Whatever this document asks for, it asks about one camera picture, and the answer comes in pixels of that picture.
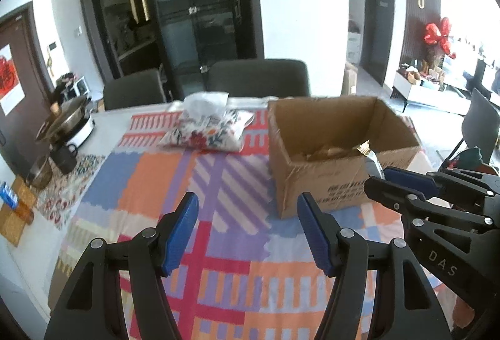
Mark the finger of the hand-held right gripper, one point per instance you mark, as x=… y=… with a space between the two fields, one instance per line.
x=394 y=197
x=410 y=178

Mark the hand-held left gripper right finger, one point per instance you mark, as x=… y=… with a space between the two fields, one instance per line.
x=316 y=238

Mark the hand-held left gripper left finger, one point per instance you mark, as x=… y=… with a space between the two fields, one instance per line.
x=179 y=238

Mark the brown cardboard box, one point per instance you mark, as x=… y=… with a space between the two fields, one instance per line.
x=312 y=184

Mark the tan biscuit packet red print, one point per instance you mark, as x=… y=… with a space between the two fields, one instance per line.
x=332 y=152

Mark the green cloth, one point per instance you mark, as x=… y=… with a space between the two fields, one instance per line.
x=470 y=156

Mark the colourful patterned tablecloth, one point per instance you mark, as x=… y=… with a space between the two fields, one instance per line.
x=156 y=176

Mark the white low cabinet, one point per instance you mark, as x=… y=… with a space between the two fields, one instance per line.
x=425 y=92

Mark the dark dining chair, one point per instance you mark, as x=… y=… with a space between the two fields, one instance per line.
x=480 y=125

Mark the floral tissue pouch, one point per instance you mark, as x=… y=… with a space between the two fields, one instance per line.
x=218 y=133

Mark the small background cardboard box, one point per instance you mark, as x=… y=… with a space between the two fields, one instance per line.
x=349 y=80

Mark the floral placemat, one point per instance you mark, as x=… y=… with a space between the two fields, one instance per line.
x=70 y=191

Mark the white plastic bag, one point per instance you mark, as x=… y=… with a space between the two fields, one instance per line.
x=203 y=104

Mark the black mug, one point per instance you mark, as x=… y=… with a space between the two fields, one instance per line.
x=64 y=160

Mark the red bow decoration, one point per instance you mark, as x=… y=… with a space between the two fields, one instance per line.
x=437 y=35

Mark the glass bowl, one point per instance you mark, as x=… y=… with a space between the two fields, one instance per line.
x=39 y=174

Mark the grey dining chair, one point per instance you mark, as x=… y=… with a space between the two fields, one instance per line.
x=258 y=76
x=132 y=90

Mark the electric hot pot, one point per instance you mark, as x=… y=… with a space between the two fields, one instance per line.
x=72 y=121

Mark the amber woven mat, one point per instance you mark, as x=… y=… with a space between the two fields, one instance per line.
x=15 y=223

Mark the blue packet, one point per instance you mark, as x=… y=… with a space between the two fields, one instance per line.
x=8 y=195

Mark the white microwave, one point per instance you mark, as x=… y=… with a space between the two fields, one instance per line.
x=78 y=87

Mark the dark glass sliding door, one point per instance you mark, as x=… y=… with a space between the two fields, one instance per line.
x=203 y=12

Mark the red door poster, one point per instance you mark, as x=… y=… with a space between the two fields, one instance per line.
x=9 y=78

